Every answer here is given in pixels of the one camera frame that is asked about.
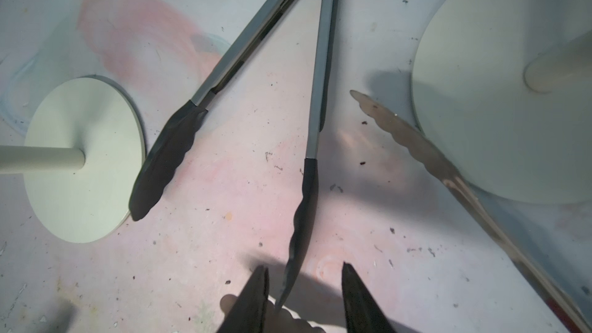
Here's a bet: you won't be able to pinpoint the black steel tongs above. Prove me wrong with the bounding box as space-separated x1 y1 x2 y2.
128 0 343 313

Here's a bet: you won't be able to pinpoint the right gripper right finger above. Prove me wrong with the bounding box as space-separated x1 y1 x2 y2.
342 262 396 333

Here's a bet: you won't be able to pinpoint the steel tongs cream tips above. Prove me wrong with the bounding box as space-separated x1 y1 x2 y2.
218 293 327 333

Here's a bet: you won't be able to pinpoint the cream utensil rack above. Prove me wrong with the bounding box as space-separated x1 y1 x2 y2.
1 77 146 244
412 0 591 204

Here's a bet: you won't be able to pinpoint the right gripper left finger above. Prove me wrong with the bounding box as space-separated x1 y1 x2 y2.
217 265 269 333

